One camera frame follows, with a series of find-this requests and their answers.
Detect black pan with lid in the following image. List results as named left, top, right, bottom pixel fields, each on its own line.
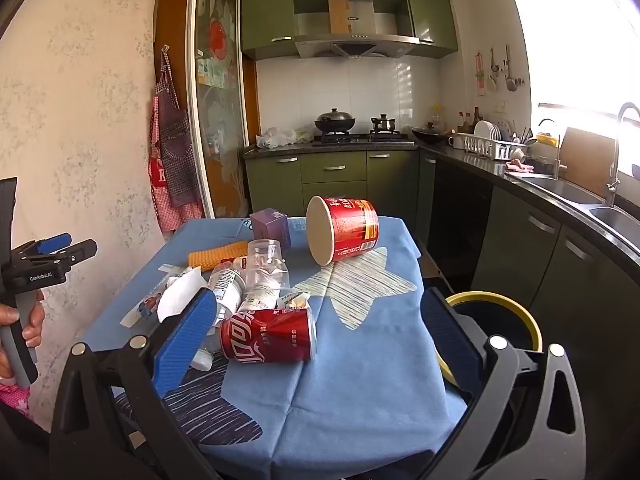
left=411, top=122, right=448, bottom=145

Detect black kitchen countertop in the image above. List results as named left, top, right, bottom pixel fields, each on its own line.
left=242, top=137, right=640, bottom=281

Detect plastic bags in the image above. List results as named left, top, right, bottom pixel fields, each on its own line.
left=255, top=126, right=316, bottom=150

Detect green cabinets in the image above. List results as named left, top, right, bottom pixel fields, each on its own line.
left=244, top=150, right=640, bottom=361
left=240, top=0, right=460, bottom=61

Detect wooden cutting board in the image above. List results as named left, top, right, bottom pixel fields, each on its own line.
left=557, top=126, right=621, bottom=196

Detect small white yellow wrapper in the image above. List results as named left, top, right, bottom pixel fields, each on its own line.
left=277, top=291, right=311, bottom=311

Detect red soda can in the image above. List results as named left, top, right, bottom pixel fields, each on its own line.
left=220, top=308, right=318, bottom=365

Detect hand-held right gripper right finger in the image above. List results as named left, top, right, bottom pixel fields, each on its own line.
left=421, top=287, right=587, bottom=480

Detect hanging steel spatula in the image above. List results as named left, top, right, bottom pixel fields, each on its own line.
left=504, top=44, right=518, bottom=92

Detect white tissue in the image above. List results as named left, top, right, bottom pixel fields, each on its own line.
left=157, top=267, right=211, bottom=323

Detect checked apron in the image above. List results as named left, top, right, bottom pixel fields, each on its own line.
left=147, top=52, right=206, bottom=233

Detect green upper cabinets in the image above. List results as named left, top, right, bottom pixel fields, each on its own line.
left=240, top=0, right=460, bottom=61

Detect tall steel faucet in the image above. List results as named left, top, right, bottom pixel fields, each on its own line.
left=605, top=102, right=640, bottom=208

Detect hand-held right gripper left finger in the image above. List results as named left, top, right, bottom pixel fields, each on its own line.
left=50, top=287, right=226, bottom=480

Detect small steel faucet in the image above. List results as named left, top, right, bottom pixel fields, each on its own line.
left=537, top=119, right=566, bottom=181

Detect gas stove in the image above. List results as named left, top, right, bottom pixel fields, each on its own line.
left=312, top=130, right=416, bottom=146

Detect clear plastic wrapper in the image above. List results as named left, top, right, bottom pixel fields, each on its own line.
left=159, top=262, right=201, bottom=281

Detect steel sink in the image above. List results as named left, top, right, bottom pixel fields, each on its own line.
left=505, top=172, right=640, bottom=251

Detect clear bottle with white label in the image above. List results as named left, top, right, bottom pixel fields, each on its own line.
left=194, top=266, right=247, bottom=372

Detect yellow rim trash bin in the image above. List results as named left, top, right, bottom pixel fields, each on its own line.
left=435, top=291, right=543, bottom=386

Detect black wok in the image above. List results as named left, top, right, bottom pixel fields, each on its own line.
left=314, top=107, right=357, bottom=133

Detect blue star tablecloth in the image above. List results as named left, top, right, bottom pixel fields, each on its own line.
left=75, top=215, right=473, bottom=480

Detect red instant noodle cup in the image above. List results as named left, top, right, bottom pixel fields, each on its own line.
left=306, top=195, right=381, bottom=267

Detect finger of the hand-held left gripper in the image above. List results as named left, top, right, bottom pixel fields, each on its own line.
left=11, top=232, right=72, bottom=261
left=20, top=239, right=98, bottom=273

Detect steel range hood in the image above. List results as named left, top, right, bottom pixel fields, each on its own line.
left=292, top=0, right=421, bottom=58

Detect purple cardboard box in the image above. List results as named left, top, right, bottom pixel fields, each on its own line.
left=250, top=207, right=292, bottom=248

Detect white dish rack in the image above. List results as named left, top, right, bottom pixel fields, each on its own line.
left=457, top=120, right=531, bottom=161

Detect white picture snack wrapper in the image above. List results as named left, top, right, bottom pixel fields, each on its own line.
left=121, top=290, right=168, bottom=331

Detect condiment bottles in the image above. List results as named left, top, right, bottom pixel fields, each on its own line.
left=457, top=106, right=483, bottom=133

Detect person's left hand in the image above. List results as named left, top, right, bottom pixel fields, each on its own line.
left=0, top=290, right=47, bottom=386

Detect clear plastic cup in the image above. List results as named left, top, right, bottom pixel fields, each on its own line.
left=247, top=239, right=291, bottom=311

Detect green lower cabinets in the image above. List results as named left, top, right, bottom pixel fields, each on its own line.
left=244, top=150, right=640, bottom=361

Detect glass sliding door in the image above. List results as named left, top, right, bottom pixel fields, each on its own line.
left=187, top=0, right=261, bottom=221

